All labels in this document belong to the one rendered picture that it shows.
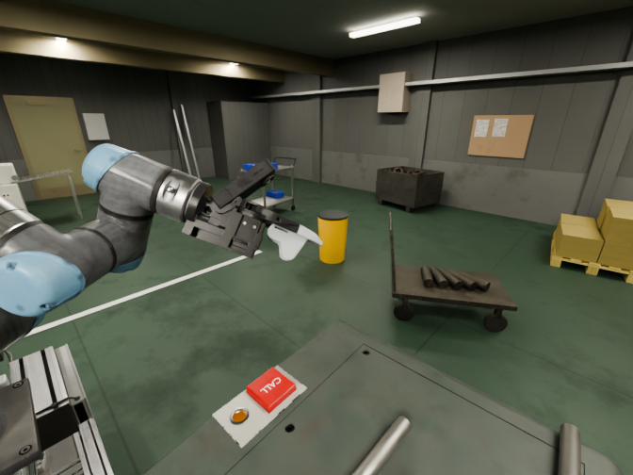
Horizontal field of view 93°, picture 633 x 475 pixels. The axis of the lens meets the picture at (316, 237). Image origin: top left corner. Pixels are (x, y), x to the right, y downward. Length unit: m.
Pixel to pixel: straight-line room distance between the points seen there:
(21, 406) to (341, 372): 0.63
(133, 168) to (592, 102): 6.26
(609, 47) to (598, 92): 0.58
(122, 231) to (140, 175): 0.09
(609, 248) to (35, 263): 4.72
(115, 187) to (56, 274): 0.15
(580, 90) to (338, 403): 6.18
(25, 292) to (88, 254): 0.07
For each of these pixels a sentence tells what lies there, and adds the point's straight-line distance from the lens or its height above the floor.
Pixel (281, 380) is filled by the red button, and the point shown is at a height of 1.27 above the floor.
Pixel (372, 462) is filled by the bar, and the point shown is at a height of 1.28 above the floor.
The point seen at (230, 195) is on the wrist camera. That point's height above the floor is 1.57.
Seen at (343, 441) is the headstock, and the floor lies 1.25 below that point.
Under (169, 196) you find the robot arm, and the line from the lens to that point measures 0.49.
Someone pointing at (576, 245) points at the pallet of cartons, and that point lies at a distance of 4.68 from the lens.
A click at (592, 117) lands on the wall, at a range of 6.39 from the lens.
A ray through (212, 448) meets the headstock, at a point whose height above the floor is 1.26.
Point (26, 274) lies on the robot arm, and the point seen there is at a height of 1.53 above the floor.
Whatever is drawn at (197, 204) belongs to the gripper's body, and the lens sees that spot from 0.47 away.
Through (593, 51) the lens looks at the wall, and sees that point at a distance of 6.48.
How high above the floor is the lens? 1.68
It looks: 21 degrees down
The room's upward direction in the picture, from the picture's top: straight up
